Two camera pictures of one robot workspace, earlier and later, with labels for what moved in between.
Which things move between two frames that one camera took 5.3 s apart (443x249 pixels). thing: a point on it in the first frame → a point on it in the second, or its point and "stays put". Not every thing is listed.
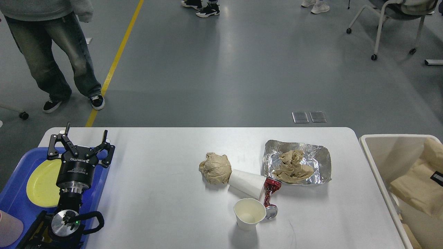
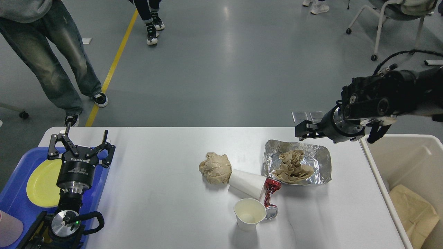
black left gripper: [77, 170] stays put
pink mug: [11, 228] stays put
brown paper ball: [216, 169] stays put
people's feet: [207, 8] → [154, 22]
